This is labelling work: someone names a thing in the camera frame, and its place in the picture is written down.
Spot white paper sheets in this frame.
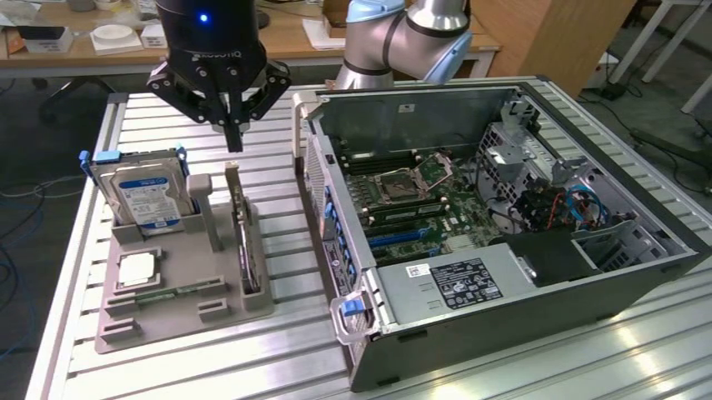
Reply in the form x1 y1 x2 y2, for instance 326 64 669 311
302 18 350 50

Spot CPU socket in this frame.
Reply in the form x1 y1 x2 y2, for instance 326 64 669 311
372 168 433 205

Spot blue expansion slot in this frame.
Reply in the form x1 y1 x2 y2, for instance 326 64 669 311
364 227 417 248

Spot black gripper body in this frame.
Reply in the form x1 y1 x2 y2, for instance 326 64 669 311
153 0 268 124

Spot wooden cabinet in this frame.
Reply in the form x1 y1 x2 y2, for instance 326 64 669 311
487 0 640 92

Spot metal socket cover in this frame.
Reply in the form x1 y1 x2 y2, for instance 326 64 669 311
414 150 455 195

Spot black RAM slot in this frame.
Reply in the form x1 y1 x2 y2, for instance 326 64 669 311
343 158 417 170
342 153 415 165
344 162 418 175
339 149 414 160

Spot white foam tray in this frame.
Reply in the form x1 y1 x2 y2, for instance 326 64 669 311
89 22 147 56

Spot black stand foot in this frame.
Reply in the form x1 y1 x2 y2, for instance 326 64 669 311
630 127 712 162

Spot blue data wire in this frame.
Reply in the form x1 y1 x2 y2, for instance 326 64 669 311
559 182 609 228

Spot slanted metal disk bay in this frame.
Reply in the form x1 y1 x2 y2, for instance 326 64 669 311
570 216 672 274

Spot gray parts rack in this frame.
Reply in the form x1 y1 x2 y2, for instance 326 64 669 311
93 172 276 355

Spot black plastic cover box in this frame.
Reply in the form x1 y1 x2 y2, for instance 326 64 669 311
509 232 605 289

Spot silver power supply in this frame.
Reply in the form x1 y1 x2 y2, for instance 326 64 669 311
375 242 539 331

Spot perforated metal disk cage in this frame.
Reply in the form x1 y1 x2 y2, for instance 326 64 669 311
477 97 562 197

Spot open black PC case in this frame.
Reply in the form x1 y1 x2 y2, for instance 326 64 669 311
291 81 712 393

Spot wooden desk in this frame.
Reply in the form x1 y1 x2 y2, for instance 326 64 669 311
0 0 502 80

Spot green graphics card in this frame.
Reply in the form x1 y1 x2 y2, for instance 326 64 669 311
223 161 263 295

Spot cardboard box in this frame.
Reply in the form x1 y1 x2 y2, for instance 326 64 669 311
322 0 356 29

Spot black and white box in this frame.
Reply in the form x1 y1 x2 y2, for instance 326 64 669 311
14 24 75 54

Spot small white box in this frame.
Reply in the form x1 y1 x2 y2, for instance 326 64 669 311
140 22 169 48

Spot green RAM stick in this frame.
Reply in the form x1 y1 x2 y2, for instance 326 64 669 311
363 202 449 226
136 287 204 308

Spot silver CPU chip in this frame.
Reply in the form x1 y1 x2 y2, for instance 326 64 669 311
117 252 156 288

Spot green motherboard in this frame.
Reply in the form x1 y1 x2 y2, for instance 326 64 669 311
342 147 522 268

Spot white table frame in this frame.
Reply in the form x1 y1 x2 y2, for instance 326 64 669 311
605 0 712 114

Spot hard disk with blue carrier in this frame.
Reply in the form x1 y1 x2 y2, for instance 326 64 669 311
76 143 189 239

